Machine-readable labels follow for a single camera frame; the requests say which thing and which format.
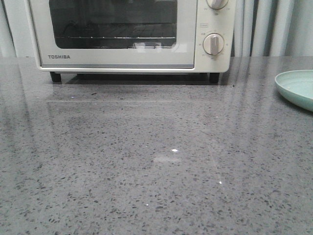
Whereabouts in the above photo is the cream Toshiba toaster oven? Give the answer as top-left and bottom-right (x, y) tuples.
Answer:
(25, 0), (236, 83)

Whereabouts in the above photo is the upper cream oven knob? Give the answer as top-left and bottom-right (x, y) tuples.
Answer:
(206, 0), (228, 10)

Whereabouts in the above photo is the lower cream oven knob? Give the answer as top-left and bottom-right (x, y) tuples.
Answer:
(203, 33), (224, 55)

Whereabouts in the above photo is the light green plate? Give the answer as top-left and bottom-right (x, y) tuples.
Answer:
(275, 70), (313, 112)

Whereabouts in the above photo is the glass oven door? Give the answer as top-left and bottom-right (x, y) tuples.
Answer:
(27, 0), (198, 69)

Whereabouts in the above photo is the cream oven knob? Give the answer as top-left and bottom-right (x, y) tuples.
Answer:
(206, 0), (228, 10)
(203, 33), (224, 55)

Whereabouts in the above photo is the pale grey curtain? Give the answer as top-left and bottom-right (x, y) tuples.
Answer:
(231, 0), (313, 57)

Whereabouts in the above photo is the metal wire oven rack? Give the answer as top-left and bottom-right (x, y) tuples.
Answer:
(54, 23), (177, 49)

